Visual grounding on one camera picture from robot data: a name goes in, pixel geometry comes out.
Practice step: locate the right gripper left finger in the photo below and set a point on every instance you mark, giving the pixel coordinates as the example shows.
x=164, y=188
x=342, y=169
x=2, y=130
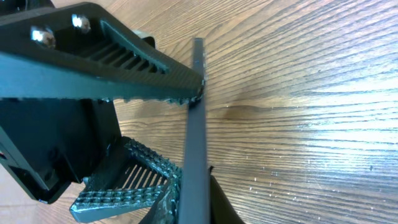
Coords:
x=81, y=51

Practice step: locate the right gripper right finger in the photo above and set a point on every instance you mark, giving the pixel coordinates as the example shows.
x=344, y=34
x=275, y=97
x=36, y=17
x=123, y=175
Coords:
x=131, y=177

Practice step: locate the Galaxy smartphone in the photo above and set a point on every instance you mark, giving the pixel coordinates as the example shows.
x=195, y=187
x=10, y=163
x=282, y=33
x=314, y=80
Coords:
x=194, y=204

